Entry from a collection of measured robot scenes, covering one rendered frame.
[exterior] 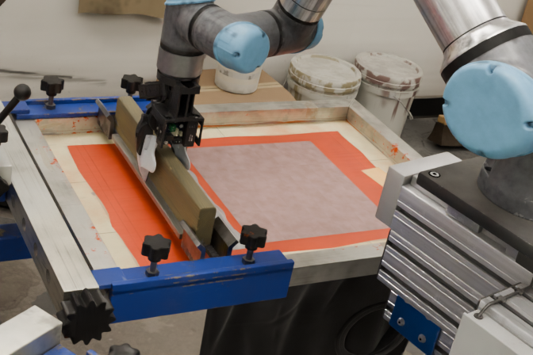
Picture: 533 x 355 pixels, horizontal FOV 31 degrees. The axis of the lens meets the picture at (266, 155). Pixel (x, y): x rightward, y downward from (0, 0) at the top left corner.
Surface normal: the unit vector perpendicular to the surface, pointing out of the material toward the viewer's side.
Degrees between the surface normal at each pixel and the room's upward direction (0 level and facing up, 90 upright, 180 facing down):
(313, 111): 90
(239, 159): 0
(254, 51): 90
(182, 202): 90
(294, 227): 0
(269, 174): 0
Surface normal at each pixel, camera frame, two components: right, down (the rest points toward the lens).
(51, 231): 0.18, -0.87
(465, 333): -0.76, 0.16
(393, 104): 0.19, 0.53
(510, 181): -0.65, -0.10
